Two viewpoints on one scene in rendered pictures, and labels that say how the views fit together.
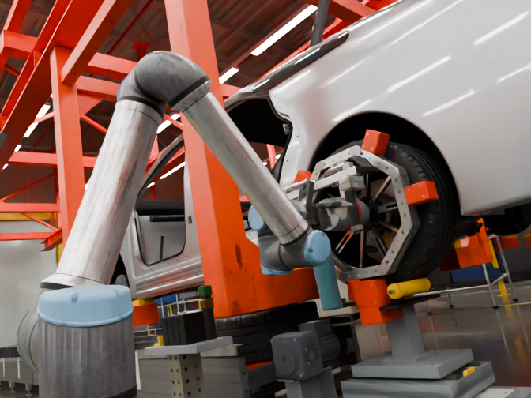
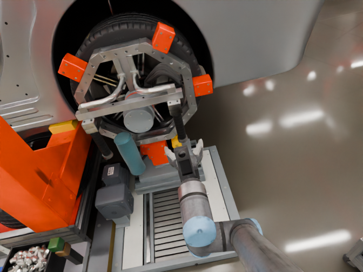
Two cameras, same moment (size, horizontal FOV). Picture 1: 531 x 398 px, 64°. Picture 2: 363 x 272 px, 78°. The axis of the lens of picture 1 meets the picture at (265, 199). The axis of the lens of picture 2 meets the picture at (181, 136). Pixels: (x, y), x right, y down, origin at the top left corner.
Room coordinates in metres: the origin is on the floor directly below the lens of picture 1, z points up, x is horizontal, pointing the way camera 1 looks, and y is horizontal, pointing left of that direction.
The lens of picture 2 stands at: (1.00, 0.20, 1.42)
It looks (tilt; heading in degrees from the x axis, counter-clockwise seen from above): 42 degrees down; 316
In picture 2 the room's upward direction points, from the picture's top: 14 degrees counter-clockwise
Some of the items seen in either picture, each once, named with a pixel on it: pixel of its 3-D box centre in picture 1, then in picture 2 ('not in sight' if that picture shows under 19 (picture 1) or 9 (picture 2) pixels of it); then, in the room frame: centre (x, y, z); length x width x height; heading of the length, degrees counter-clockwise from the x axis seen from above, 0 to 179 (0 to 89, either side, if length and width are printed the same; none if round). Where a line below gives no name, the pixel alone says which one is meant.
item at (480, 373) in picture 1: (415, 381); (168, 165); (1.92, -0.48, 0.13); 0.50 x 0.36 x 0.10; 43
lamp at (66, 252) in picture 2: (207, 303); (63, 249); (1.71, 0.30, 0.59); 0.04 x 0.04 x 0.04; 43
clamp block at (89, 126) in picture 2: not in sight; (92, 121); (1.78, -0.09, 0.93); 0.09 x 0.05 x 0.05; 133
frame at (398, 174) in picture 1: (352, 214); (139, 100); (1.80, -0.36, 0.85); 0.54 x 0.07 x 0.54; 43
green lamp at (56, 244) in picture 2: (205, 290); (56, 244); (1.71, 0.30, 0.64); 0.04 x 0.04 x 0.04; 43
